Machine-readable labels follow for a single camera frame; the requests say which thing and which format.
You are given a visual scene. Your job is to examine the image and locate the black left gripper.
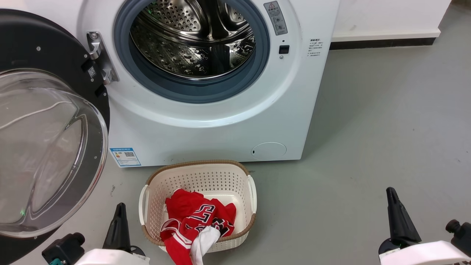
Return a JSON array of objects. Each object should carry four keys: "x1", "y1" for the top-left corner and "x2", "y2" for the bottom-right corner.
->
[{"x1": 102, "y1": 202, "x2": 147, "y2": 257}]

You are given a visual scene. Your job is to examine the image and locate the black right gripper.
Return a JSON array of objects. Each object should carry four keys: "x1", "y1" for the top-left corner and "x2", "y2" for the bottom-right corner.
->
[{"x1": 378, "y1": 187, "x2": 422, "y2": 255}]

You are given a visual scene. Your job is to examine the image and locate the black round glass washer door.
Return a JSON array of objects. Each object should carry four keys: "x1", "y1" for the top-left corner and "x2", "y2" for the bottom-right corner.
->
[{"x1": 0, "y1": 9, "x2": 111, "y2": 265}]

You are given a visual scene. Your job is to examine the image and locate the white front-load washing machine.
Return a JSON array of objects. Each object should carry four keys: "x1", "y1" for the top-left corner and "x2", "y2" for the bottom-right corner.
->
[{"x1": 31, "y1": 0, "x2": 341, "y2": 168}]

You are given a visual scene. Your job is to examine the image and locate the metal door hinge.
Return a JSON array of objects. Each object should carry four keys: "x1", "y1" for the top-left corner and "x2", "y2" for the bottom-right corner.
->
[{"x1": 86, "y1": 31, "x2": 120, "y2": 86}]

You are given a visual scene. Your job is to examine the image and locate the red basketball jersey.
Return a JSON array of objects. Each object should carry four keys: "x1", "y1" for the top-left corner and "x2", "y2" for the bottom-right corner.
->
[{"x1": 160, "y1": 188, "x2": 237, "y2": 265}]

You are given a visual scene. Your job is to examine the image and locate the blue energy label sticker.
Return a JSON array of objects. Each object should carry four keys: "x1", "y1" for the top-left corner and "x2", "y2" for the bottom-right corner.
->
[{"x1": 109, "y1": 148, "x2": 142, "y2": 167}]

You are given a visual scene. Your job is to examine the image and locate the white cloth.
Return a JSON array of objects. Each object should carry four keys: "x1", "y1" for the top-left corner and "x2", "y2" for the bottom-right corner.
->
[{"x1": 190, "y1": 226, "x2": 221, "y2": 265}]

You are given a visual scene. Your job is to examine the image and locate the cream perforated laundry basket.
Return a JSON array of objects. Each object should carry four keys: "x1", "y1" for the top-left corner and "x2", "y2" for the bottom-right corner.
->
[{"x1": 138, "y1": 160, "x2": 258, "y2": 254}]

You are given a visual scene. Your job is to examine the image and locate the round white filter cover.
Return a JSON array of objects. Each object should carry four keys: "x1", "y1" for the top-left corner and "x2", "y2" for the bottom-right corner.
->
[{"x1": 251, "y1": 142, "x2": 287, "y2": 161}]

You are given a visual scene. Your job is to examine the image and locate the small text sticker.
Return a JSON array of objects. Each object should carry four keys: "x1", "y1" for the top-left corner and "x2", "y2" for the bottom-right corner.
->
[{"x1": 308, "y1": 38, "x2": 324, "y2": 57}]

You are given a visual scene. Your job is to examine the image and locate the stainless steel washer drum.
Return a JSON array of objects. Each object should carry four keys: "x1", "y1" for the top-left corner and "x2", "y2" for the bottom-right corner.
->
[{"x1": 130, "y1": 0, "x2": 256, "y2": 80}]

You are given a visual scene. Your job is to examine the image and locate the white cabinet with black plinth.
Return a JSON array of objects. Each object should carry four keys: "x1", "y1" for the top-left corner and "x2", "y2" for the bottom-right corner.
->
[{"x1": 329, "y1": 0, "x2": 453, "y2": 50}]

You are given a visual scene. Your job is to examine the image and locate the grey warning sticker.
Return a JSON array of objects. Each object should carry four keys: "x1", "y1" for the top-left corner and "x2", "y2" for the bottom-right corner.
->
[{"x1": 263, "y1": 1, "x2": 288, "y2": 36}]

